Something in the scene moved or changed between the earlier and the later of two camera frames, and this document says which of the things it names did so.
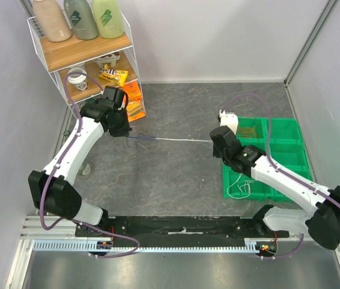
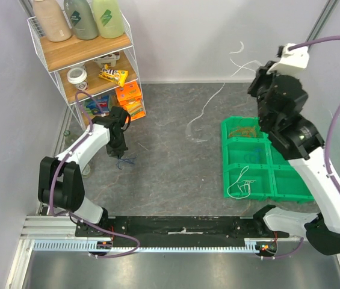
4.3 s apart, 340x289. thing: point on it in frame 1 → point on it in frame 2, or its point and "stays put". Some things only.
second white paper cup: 82,66 stays put
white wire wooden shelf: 85,67 stays put
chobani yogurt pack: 111,59 stays put
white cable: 184,139 → 241,49
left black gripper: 123,130 → 118,152
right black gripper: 218,147 → 260,85
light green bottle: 108,18 stays put
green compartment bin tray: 286,149 stays put
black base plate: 183,227 stays put
